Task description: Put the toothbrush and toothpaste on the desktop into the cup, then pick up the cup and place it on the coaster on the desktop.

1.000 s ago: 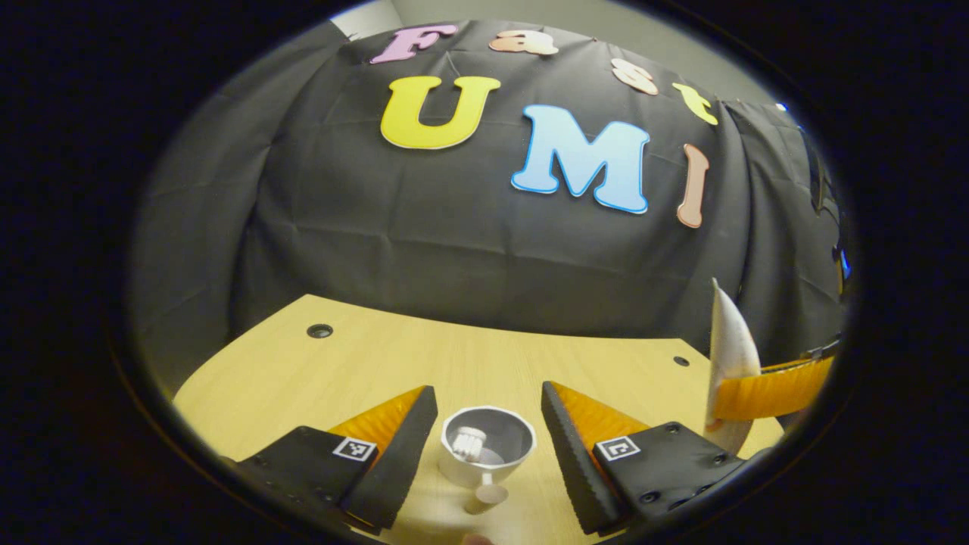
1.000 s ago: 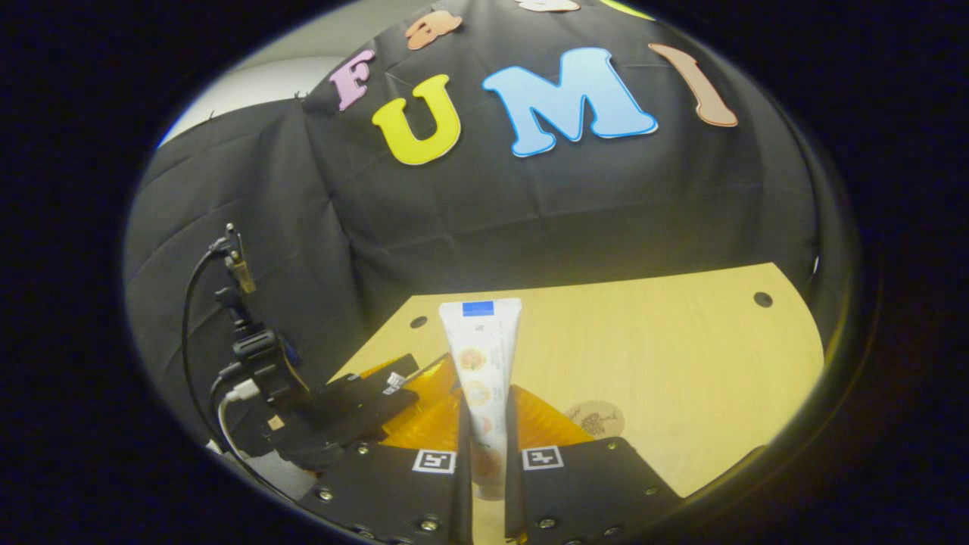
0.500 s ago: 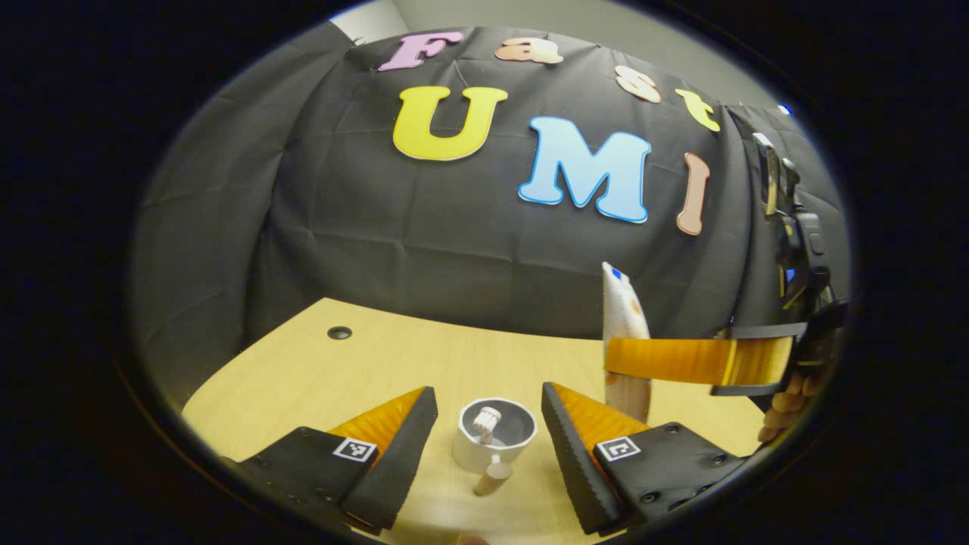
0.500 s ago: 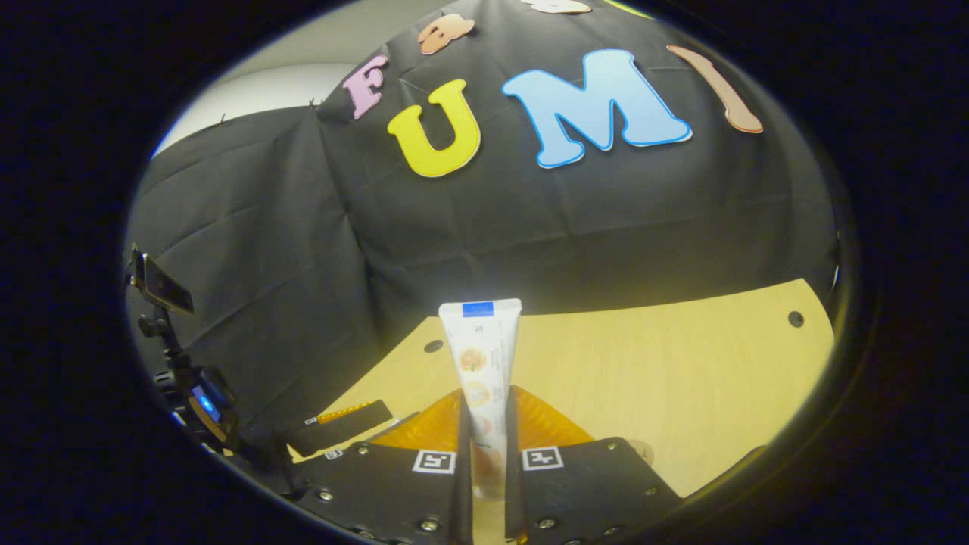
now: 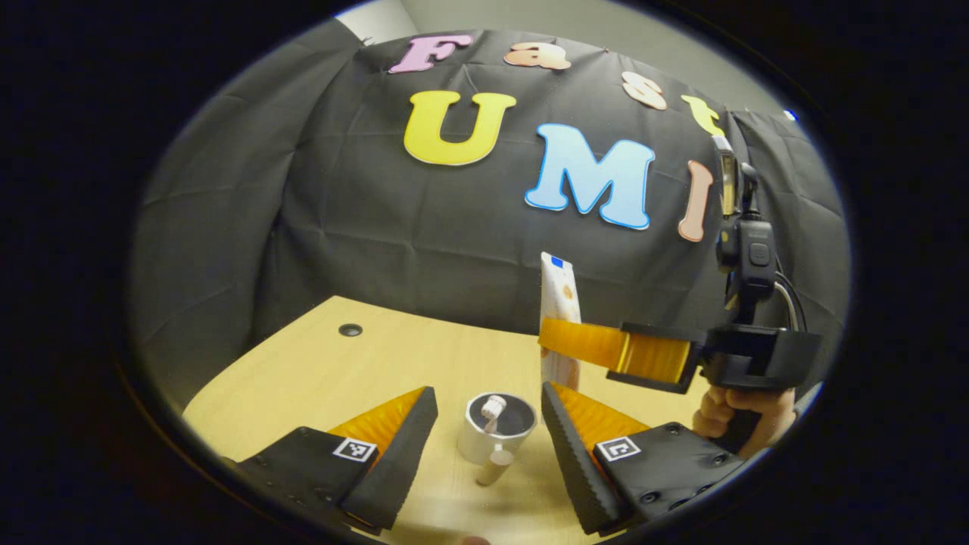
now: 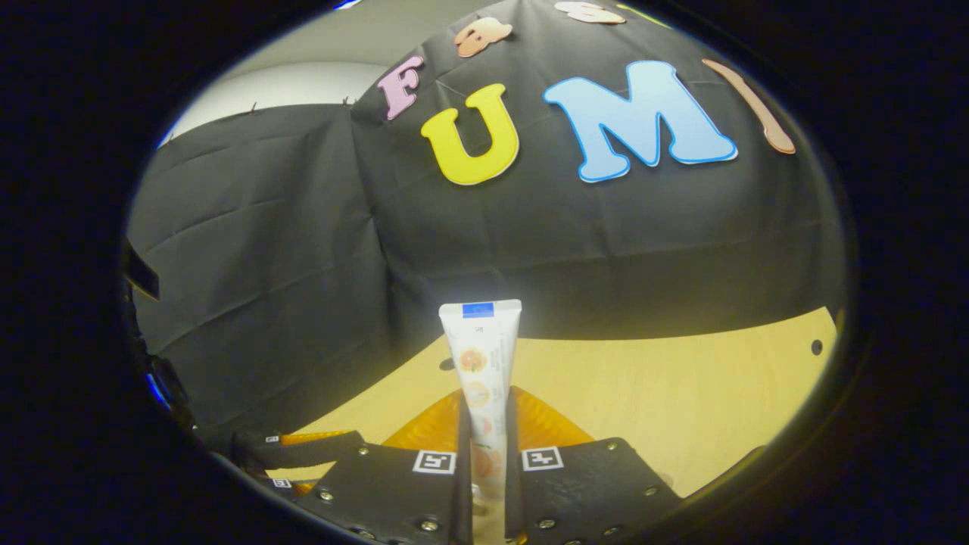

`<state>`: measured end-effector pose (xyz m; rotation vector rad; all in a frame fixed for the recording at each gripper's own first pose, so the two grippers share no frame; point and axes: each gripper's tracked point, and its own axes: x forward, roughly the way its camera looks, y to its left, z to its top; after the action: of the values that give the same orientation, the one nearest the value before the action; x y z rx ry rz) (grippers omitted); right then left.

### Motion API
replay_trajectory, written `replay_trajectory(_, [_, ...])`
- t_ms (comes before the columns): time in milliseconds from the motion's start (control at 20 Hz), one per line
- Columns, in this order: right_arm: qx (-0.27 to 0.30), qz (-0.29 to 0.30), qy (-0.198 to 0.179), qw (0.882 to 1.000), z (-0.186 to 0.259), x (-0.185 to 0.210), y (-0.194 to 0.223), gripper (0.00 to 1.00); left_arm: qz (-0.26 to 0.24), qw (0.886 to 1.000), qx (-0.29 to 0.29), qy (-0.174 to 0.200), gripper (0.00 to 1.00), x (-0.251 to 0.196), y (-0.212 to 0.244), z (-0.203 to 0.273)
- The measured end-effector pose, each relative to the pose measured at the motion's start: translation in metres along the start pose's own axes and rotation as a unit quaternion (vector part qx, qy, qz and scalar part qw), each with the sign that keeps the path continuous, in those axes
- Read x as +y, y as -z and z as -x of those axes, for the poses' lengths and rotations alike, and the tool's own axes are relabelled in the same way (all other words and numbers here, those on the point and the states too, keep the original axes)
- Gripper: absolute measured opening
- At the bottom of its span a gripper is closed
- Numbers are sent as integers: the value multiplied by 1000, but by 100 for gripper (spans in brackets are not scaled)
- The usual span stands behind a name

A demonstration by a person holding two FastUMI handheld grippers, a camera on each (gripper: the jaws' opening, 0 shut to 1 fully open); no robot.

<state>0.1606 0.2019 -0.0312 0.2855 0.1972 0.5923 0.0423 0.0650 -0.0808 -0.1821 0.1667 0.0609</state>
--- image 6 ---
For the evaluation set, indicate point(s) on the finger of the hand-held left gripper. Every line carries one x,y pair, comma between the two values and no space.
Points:
291,488
318,452

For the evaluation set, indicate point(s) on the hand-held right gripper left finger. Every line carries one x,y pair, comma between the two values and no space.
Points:
394,492

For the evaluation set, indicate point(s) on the white toothpaste tube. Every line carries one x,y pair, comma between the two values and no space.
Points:
484,341

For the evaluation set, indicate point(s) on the black backdrop cloth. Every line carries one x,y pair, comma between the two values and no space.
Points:
303,227

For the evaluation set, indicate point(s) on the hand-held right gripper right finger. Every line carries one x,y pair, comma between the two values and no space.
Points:
583,492

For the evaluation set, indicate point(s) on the wooden desktop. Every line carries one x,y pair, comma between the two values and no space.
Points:
681,393

